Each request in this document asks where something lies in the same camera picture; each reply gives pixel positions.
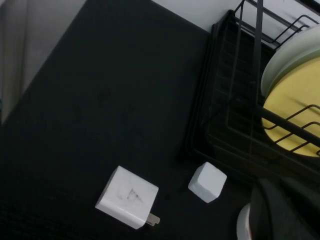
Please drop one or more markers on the white tape roll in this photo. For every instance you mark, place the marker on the white tape roll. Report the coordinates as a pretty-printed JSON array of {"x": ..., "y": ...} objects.
[{"x": 242, "y": 222}]

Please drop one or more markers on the pale grey-green plate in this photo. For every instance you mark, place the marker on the pale grey-green plate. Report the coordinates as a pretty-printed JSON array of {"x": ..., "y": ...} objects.
[{"x": 292, "y": 47}]

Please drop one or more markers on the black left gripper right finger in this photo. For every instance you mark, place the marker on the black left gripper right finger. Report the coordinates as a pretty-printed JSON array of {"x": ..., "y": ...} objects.
[{"x": 297, "y": 215}]

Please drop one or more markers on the white cube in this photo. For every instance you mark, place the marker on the white cube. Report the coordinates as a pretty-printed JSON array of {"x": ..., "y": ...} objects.
[{"x": 207, "y": 182}]

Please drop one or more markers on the white power adapter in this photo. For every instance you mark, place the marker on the white power adapter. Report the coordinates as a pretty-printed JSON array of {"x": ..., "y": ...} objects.
[{"x": 125, "y": 195}]

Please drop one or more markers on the white cabinet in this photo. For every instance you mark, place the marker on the white cabinet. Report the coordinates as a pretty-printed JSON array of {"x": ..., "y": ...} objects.
[{"x": 12, "y": 50}]

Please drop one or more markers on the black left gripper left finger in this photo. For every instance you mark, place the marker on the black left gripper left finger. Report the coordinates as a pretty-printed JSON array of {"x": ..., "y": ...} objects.
[{"x": 261, "y": 215}]

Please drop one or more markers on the green plate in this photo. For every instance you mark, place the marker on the green plate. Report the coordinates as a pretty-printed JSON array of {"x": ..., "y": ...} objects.
[{"x": 287, "y": 66}]

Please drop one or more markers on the yellow plate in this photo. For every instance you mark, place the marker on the yellow plate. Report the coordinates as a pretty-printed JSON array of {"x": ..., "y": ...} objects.
[{"x": 290, "y": 95}]

